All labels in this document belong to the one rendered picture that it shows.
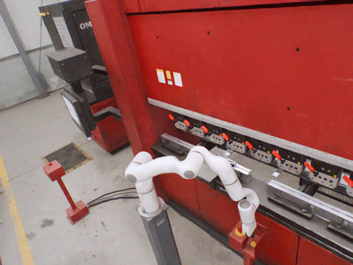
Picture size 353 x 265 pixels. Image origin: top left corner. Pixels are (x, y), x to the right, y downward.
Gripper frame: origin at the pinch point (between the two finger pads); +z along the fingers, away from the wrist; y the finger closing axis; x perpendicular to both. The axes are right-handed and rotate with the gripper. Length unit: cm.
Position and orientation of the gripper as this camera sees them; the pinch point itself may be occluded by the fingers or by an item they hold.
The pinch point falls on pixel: (251, 234)
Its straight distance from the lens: 188.2
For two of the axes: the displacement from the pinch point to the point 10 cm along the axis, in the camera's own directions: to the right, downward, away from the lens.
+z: 2.8, 7.8, 5.6
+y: -6.3, 5.9, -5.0
